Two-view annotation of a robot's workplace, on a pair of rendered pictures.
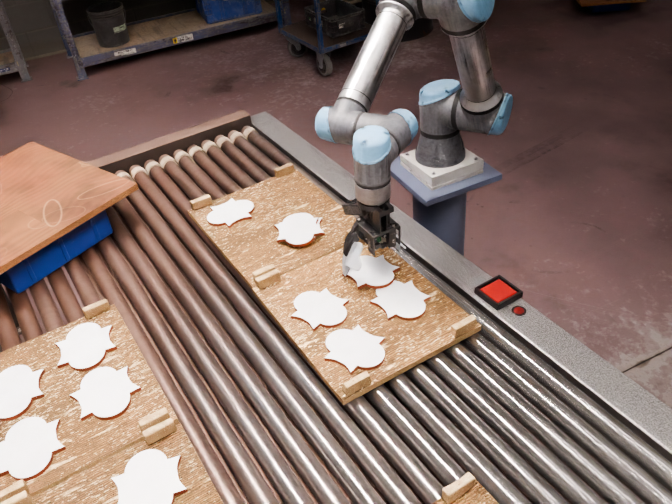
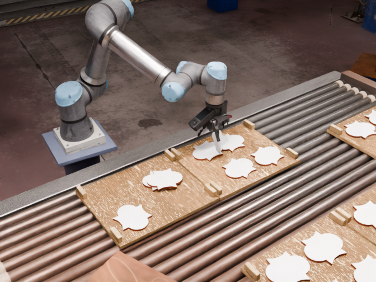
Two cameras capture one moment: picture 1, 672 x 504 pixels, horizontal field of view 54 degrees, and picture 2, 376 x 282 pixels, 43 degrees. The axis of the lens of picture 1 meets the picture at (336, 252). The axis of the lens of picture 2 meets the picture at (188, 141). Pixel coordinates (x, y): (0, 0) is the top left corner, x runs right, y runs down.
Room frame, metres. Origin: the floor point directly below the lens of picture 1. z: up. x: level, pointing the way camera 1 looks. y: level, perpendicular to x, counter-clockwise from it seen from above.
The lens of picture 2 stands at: (1.46, 1.51, 2.08)
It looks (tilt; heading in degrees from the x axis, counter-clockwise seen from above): 34 degrees down; 263
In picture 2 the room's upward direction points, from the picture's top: straight up
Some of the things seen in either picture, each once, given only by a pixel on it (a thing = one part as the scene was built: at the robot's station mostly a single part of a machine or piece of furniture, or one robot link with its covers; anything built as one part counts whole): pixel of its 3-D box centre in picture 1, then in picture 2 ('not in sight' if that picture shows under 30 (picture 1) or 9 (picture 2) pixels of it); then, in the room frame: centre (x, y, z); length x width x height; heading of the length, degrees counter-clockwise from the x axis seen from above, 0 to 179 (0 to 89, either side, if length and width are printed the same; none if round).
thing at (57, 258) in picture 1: (29, 230); not in sight; (1.48, 0.81, 0.97); 0.31 x 0.31 x 0.10; 50
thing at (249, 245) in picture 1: (276, 222); (146, 195); (1.46, 0.15, 0.93); 0.41 x 0.35 x 0.02; 29
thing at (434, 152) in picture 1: (439, 141); (75, 123); (1.75, -0.35, 0.96); 0.15 x 0.15 x 0.10
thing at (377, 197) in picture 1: (373, 188); (214, 96); (1.17, -0.09, 1.19); 0.08 x 0.08 x 0.05
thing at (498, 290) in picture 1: (498, 292); not in sight; (1.10, -0.36, 0.92); 0.06 x 0.06 x 0.01; 29
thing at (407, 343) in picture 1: (360, 308); (233, 157); (1.09, -0.04, 0.93); 0.41 x 0.35 x 0.02; 28
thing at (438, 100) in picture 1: (441, 105); (71, 99); (1.75, -0.35, 1.08); 0.13 x 0.12 x 0.14; 56
